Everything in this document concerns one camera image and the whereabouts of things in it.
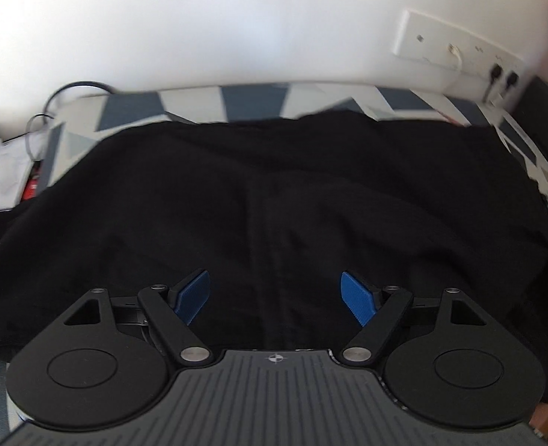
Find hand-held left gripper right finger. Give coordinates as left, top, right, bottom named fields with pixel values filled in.
left=340, top=271, right=488, bottom=365

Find white wall socket panel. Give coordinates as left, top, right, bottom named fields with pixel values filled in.
left=392, top=8, right=528, bottom=77

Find red packet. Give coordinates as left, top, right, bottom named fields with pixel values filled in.
left=23, top=162, right=43, bottom=201

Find black cable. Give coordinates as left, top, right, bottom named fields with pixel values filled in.
left=27, top=81, right=117, bottom=168

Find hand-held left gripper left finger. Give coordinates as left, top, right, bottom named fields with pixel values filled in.
left=62, top=269, right=214, bottom=365

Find geometric patterned tablecloth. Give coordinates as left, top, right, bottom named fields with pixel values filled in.
left=0, top=81, right=548, bottom=446

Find black bedside cabinet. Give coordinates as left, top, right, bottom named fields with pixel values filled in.
left=510, top=77, right=548, bottom=149

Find black pants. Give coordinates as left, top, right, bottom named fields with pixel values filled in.
left=0, top=111, right=548, bottom=400

